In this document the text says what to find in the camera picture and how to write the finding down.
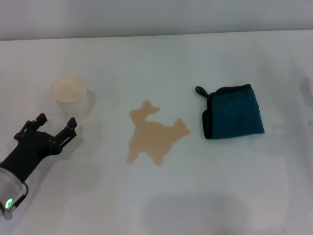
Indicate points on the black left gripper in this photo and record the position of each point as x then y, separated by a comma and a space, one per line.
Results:
29, 151

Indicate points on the white paper cup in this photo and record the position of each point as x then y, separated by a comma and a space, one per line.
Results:
71, 98

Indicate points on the blue rag with black trim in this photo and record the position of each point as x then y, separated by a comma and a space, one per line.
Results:
234, 112

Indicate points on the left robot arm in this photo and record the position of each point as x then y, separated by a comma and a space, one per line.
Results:
7, 186

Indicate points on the brown water stain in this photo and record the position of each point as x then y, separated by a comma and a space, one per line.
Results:
151, 137

